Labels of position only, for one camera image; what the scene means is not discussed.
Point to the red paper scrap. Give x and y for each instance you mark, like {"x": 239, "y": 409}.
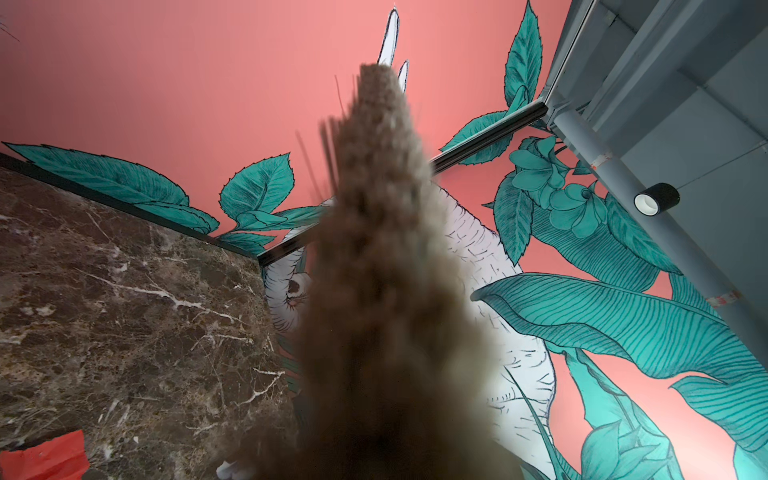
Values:
{"x": 62, "y": 458}

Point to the black ceiling spotlight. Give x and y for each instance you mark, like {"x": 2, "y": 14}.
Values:
{"x": 656, "y": 199}

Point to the grey ceiling pipe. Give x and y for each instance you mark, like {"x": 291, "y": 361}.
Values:
{"x": 709, "y": 280}

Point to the brown hand brush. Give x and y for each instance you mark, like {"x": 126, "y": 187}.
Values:
{"x": 393, "y": 365}

